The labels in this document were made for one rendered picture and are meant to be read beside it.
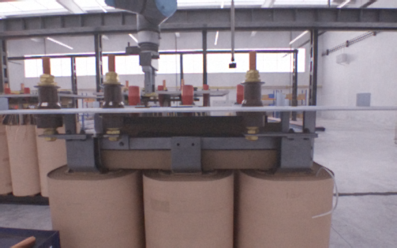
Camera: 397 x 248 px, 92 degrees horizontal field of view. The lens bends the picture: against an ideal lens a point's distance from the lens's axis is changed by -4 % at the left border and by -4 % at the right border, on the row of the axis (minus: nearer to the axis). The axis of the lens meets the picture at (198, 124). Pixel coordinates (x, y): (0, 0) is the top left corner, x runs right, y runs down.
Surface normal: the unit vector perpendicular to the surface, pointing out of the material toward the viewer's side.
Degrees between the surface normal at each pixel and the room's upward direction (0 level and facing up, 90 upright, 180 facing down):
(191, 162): 90
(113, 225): 90
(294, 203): 90
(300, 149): 90
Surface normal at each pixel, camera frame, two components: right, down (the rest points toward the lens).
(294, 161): -0.03, 0.09
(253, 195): -0.69, 0.07
